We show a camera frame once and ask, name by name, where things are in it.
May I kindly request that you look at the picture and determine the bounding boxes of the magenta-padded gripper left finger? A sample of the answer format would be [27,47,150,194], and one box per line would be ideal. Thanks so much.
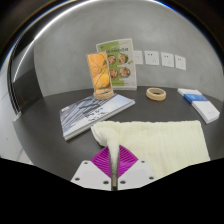
[70,145,115,191]

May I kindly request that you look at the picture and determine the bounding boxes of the beige tape roll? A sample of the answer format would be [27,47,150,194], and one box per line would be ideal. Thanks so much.
[145,86,167,102]

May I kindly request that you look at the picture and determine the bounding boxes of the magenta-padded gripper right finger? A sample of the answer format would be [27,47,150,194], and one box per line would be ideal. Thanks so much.
[117,144,157,191]

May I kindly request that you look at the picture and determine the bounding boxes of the cream ribbed towel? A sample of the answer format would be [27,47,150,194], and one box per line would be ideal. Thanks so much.
[90,120,212,181]

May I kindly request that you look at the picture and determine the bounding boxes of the orange sign holder wooden base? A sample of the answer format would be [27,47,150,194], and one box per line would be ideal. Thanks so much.
[85,50,115,101]

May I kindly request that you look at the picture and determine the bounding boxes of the white wall socket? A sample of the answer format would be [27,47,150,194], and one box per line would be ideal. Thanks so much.
[143,50,161,67]
[174,54,187,71]
[160,51,175,69]
[133,50,144,66]

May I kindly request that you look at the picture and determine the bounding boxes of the green printed menu stand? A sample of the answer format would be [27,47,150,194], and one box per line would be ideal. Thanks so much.
[95,37,138,91]

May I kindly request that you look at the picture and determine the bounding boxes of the blue and white booklet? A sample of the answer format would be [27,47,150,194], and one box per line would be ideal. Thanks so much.
[177,87,209,104]

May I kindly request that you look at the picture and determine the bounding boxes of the grey printed magazine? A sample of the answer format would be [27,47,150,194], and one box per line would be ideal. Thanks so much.
[59,92,136,142]

